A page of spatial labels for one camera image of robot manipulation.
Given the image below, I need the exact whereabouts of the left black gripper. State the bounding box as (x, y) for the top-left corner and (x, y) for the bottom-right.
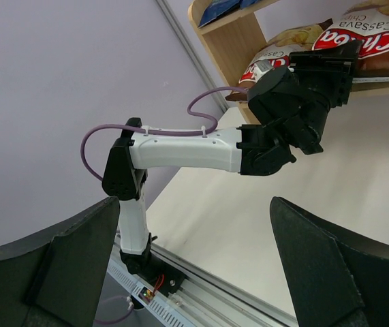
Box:
(288, 40), (362, 109)

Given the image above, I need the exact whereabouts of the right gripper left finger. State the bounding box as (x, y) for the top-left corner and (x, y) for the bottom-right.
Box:
(0, 197), (120, 326)

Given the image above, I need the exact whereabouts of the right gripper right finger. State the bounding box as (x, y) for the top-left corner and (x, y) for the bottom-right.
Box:
(270, 197), (389, 326)

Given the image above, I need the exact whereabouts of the Chuba cassava chips bag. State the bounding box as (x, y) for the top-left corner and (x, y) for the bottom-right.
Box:
(312, 0), (389, 78)
(236, 18), (333, 89)

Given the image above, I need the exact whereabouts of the Burts sea salt vinegar bag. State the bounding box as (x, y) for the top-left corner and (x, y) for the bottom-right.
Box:
(198, 0), (240, 27)

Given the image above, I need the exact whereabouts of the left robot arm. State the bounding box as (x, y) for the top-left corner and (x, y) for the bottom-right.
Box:
(102, 40), (362, 287)

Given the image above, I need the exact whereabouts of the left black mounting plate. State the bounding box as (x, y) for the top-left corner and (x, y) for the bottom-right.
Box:
(139, 256), (187, 296)

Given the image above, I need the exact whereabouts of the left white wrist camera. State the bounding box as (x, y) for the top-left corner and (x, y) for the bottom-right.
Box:
(253, 59), (273, 82)

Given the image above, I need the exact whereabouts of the white slotted cable duct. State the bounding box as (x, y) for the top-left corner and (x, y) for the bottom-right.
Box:
(107, 259), (193, 327)

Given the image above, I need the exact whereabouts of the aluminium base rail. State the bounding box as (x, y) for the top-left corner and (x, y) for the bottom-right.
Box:
(110, 236), (298, 326)

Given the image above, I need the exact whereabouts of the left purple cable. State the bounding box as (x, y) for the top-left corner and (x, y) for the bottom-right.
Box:
(80, 87), (249, 181)

